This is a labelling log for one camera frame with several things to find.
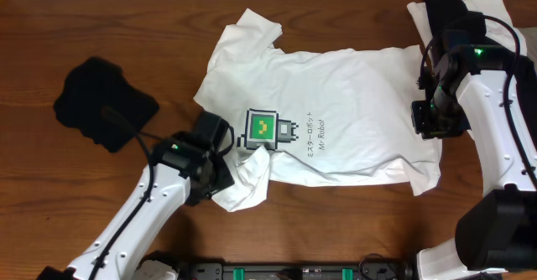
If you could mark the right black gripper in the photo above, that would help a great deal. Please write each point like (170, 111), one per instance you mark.
(420, 124)

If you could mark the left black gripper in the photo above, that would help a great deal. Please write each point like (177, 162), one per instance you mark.
(225, 181)

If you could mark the white robot print t-shirt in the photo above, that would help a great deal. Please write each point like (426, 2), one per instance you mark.
(339, 118)

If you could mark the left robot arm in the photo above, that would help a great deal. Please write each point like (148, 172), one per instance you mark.
(182, 170)

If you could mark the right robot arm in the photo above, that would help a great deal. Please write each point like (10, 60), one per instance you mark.
(499, 233)

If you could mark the black t-shirt in pile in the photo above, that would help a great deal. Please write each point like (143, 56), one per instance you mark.
(441, 12)

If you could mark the white t-shirt in pile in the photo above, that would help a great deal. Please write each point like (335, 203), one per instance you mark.
(495, 16)

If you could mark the folded black garment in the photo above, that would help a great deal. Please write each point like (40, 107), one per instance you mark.
(92, 87)

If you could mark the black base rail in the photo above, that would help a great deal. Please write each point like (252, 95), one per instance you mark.
(371, 267)

